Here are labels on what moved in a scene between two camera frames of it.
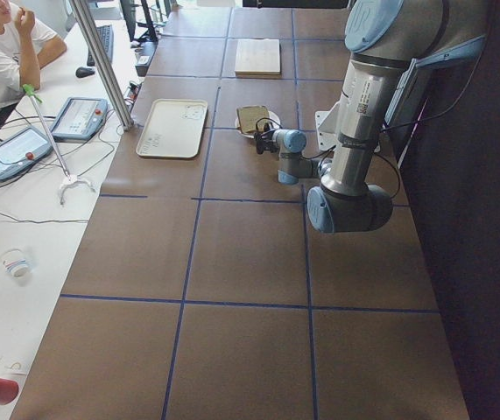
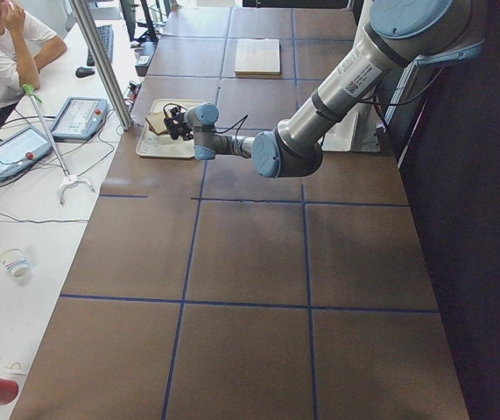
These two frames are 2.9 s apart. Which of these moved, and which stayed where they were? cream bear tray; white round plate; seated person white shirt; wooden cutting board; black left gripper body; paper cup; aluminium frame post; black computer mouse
Moved: white round plate; black left gripper body
Stayed: paper cup; wooden cutting board; black computer mouse; seated person white shirt; cream bear tray; aluminium frame post
